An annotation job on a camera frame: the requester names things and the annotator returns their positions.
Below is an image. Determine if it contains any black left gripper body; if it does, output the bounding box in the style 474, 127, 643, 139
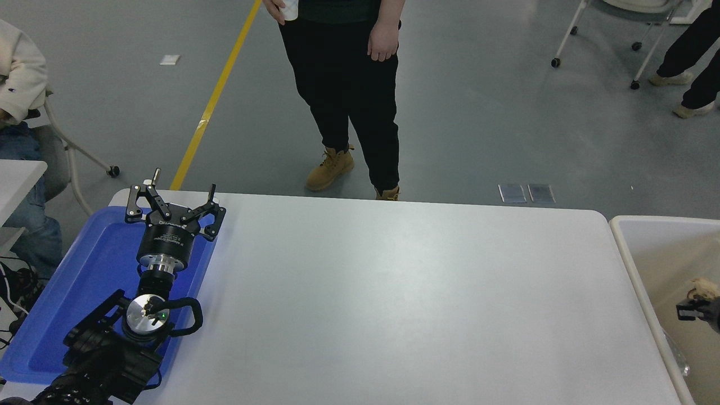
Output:
136, 217, 199, 265

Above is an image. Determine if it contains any tan paper ball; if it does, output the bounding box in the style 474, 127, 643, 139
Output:
687, 277, 720, 302

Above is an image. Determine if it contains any large pale dustbin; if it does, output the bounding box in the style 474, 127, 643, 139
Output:
609, 215, 720, 405

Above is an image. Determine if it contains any standing person's right hand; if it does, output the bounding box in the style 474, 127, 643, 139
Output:
262, 0, 289, 26

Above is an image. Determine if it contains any standing person's left hand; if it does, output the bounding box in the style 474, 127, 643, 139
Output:
367, 21, 400, 62

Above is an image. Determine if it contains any clear crinkled plastic wrap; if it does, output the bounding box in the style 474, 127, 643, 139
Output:
663, 329, 691, 377

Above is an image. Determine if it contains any blue plastic tray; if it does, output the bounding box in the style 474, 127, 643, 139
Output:
0, 205, 217, 385

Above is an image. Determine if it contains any small white side table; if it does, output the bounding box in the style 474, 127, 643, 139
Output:
0, 159, 48, 248

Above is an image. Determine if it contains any seated person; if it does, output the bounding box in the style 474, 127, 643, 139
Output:
0, 20, 71, 279

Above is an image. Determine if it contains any standing person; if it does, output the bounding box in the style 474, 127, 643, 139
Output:
262, 0, 407, 201

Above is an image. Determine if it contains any metal floor plate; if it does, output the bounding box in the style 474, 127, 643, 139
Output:
528, 183, 556, 204
498, 183, 528, 204

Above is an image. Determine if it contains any white rolling chair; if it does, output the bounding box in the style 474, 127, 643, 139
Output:
551, 0, 695, 91

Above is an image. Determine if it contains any white metal chair frame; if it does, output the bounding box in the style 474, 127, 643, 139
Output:
25, 90, 120, 217

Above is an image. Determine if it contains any black cable bundle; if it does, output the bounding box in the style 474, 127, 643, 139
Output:
0, 256, 46, 344

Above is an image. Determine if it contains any white furniture frame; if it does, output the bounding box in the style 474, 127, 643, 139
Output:
669, 0, 705, 26

